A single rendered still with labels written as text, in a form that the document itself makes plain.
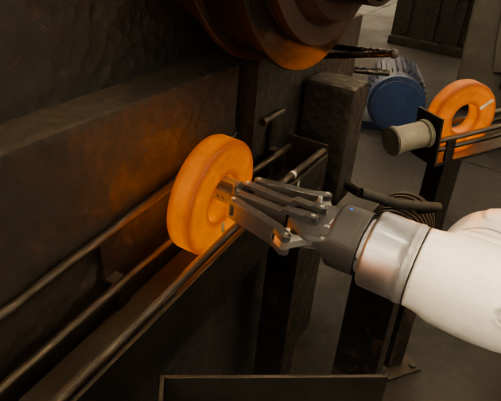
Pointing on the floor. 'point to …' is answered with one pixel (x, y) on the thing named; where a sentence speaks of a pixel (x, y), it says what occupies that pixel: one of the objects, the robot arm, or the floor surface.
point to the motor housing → (370, 313)
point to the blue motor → (394, 95)
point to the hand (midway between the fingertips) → (214, 184)
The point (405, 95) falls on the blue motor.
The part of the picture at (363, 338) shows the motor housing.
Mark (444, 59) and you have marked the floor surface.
